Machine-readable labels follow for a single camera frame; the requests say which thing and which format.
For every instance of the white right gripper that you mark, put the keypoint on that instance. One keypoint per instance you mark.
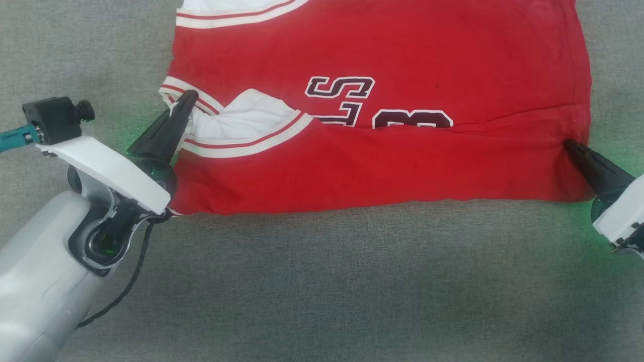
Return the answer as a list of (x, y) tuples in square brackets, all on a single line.
[(624, 208)]

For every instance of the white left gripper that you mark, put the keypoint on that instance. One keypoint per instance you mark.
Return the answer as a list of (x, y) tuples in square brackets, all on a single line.
[(110, 168)]

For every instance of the red and white jersey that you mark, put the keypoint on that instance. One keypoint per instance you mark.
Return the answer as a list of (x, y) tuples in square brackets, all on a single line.
[(402, 166)]

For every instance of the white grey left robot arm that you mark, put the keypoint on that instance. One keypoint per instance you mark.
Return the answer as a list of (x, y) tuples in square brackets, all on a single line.
[(35, 261)]

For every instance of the grey fabric sofa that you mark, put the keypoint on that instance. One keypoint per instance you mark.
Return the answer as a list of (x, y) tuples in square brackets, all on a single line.
[(322, 281)]

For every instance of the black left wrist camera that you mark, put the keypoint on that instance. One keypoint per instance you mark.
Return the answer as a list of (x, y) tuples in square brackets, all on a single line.
[(53, 118)]

